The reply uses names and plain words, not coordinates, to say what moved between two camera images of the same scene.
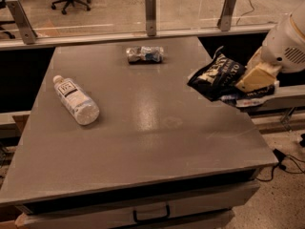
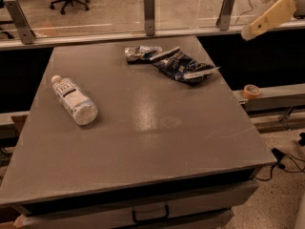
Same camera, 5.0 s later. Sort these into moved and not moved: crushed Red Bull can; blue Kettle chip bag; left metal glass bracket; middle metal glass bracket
Moved: blue Kettle chip bag
Not moved: left metal glass bracket; middle metal glass bracket; crushed Red Bull can
